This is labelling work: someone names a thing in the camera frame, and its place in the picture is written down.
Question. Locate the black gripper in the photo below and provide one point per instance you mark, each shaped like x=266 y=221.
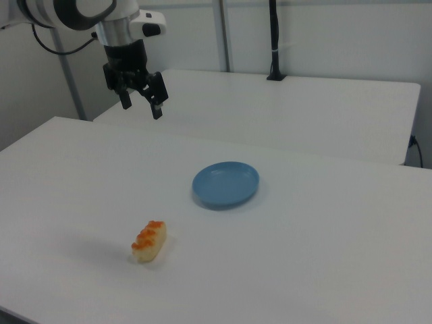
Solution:
x=125 y=59

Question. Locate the toy bread with orange topping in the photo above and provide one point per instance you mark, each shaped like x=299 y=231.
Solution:
x=150 y=241

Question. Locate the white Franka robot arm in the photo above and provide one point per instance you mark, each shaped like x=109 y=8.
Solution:
x=114 y=30

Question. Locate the blue plastic plate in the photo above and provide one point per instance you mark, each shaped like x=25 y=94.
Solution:
x=225 y=185

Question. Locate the grey metal corner post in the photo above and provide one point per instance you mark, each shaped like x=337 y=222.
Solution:
x=69 y=77

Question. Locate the black camera stand pole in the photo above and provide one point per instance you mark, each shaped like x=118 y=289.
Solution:
x=275 y=40

